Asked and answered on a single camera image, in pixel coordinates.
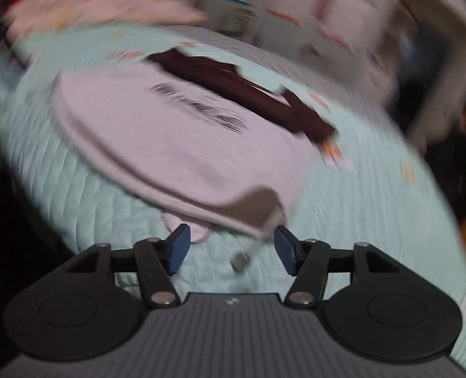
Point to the bee print quilted bedspread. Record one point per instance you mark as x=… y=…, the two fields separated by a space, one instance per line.
x=374 y=224

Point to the black clothes pile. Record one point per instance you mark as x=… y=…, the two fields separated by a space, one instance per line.
x=453 y=173

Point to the white door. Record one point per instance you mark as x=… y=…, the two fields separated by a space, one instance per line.
x=449 y=82

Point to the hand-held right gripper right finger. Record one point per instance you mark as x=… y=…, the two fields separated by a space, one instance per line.
x=286 y=250

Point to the brown and grey sweatshirt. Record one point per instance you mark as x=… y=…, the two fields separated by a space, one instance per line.
x=158 y=134

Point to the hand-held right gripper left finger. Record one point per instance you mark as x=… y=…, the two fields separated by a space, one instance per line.
x=180 y=248

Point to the floral pillow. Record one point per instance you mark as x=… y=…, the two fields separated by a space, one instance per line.
x=99 y=12

